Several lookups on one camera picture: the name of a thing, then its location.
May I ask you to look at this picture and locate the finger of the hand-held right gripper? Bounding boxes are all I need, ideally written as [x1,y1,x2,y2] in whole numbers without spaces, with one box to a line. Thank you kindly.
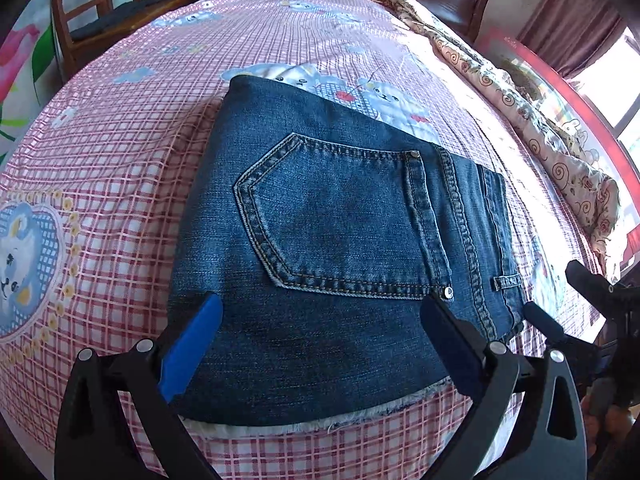
[524,303,601,361]
[565,259,621,311]

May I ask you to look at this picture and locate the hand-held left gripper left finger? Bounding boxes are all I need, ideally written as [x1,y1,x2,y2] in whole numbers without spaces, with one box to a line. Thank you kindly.
[54,291,224,480]

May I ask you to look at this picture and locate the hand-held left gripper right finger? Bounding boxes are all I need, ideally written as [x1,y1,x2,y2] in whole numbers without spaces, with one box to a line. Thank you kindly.
[419,292,588,480]

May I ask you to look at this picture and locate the blue denim pants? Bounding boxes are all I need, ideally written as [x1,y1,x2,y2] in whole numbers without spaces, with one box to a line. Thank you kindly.
[167,75,526,433]

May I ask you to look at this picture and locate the person's right hand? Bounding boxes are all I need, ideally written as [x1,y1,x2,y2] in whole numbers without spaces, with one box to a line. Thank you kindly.
[581,399,634,462]

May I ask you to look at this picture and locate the floral swirl quilt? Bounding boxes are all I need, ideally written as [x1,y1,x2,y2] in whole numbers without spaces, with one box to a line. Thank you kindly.
[372,0,623,281]

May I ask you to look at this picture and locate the bright window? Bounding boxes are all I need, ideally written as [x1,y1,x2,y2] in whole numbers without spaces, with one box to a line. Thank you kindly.
[570,30,640,161]

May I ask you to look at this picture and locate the pink plaid bed sheet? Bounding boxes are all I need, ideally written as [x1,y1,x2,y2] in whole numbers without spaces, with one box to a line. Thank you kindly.
[0,0,608,480]

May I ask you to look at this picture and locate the mauve curtain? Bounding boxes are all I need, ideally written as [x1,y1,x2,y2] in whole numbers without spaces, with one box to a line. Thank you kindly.
[517,0,628,78]

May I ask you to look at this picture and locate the flower print sliding wardrobe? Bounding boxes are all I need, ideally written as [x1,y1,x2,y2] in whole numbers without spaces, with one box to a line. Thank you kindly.
[0,0,56,166]

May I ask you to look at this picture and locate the dark cloth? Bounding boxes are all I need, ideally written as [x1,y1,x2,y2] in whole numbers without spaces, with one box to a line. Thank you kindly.
[70,0,201,43]

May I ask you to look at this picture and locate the brown wooden lattice chair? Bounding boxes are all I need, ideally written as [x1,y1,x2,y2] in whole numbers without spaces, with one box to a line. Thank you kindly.
[51,0,201,78]

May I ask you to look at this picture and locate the pink plastic frame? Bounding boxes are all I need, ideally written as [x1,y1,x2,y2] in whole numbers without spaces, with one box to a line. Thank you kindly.
[475,27,640,171]

